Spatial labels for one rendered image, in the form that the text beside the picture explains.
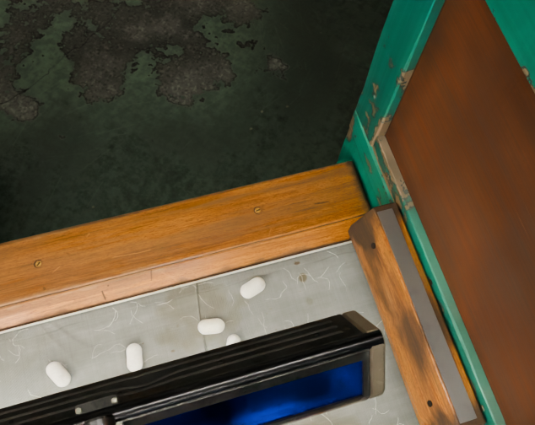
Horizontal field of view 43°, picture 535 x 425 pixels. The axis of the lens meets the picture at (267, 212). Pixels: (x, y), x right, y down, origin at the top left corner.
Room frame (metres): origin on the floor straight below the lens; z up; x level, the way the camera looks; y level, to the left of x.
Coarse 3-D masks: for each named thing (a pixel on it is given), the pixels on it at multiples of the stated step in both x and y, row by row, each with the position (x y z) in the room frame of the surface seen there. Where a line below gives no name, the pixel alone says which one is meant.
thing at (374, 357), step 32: (320, 320) 0.18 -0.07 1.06; (352, 320) 0.18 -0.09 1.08; (224, 352) 0.13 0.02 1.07; (256, 352) 0.13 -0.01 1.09; (288, 352) 0.13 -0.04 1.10; (320, 352) 0.14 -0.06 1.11; (352, 352) 0.14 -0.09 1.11; (384, 352) 0.15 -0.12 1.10; (96, 384) 0.09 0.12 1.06; (128, 384) 0.09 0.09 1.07; (160, 384) 0.09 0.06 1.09; (192, 384) 0.09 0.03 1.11; (224, 384) 0.10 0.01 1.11; (256, 384) 0.10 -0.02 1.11; (288, 384) 0.11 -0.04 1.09; (320, 384) 0.12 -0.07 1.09; (352, 384) 0.12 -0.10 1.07; (384, 384) 0.13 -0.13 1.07; (0, 416) 0.05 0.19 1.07; (32, 416) 0.05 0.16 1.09; (64, 416) 0.05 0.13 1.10; (96, 416) 0.06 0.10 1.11; (128, 416) 0.06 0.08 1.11; (160, 416) 0.07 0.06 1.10; (192, 416) 0.07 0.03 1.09; (224, 416) 0.08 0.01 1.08; (256, 416) 0.08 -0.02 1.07; (288, 416) 0.09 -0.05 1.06
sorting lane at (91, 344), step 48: (192, 288) 0.29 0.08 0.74; (288, 288) 0.31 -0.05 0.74; (336, 288) 0.32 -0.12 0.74; (0, 336) 0.17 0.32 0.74; (48, 336) 0.19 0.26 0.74; (96, 336) 0.20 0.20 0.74; (144, 336) 0.21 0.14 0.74; (192, 336) 0.22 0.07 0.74; (240, 336) 0.23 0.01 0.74; (384, 336) 0.27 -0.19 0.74; (0, 384) 0.11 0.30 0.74; (48, 384) 0.12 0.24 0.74
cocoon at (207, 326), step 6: (216, 318) 0.25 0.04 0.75; (198, 324) 0.23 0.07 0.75; (204, 324) 0.23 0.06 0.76; (210, 324) 0.24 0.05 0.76; (216, 324) 0.24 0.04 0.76; (222, 324) 0.24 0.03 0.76; (198, 330) 0.23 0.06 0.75; (204, 330) 0.23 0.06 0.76; (210, 330) 0.23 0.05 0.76; (216, 330) 0.23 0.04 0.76; (222, 330) 0.23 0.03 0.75
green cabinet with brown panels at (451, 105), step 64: (448, 0) 0.50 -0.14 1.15; (512, 0) 0.42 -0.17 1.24; (384, 64) 0.54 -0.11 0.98; (448, 64) 0.47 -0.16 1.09; (512, 64) 0.40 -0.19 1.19; (384, 128) 0.51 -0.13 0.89; (448, 128) 0.43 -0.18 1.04; (512, 128) 0.37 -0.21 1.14; (448, 192) 0.38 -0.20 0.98; (512, 192) 0.33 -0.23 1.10; (448, 256) 0.33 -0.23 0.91; (512, 256) 0.28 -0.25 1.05; (448, 320) 0.27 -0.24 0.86; (512, 320) 0.24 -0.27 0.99; (512, 384) 0.18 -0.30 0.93
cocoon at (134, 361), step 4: (132, 344) 0.19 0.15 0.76; (136, 344) 0.19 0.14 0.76; (128, 348) 0.18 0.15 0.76; (132, 348) 0.19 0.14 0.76; (136, 348) 0.19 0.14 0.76; (140, 348) 0.19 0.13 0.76; (128, 352) 0.18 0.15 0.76; (132, 352) 0.18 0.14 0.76; (136, 352) 0.18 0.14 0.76; (140, 352) 0.18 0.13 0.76; (128, 356) 0.18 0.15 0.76; (132, 356) 0.18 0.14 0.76; (136, 356) 0.18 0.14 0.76; (140, 356) 0.18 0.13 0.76; (128, 360) 0.17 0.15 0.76; (132, 360) 0.17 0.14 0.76; (136, 360) 0.17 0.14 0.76; (140, 360) 0.17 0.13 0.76; (128, 364) 0.16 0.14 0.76; (132, 364) 0.16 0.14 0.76; (136, 364) 0.17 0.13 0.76; (140, 364) 0.17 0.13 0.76; (128, 368) 0.16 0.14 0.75; (132, 368) 0.16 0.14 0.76; (136, 368) 0.16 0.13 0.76; (140, 368) 0.16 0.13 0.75
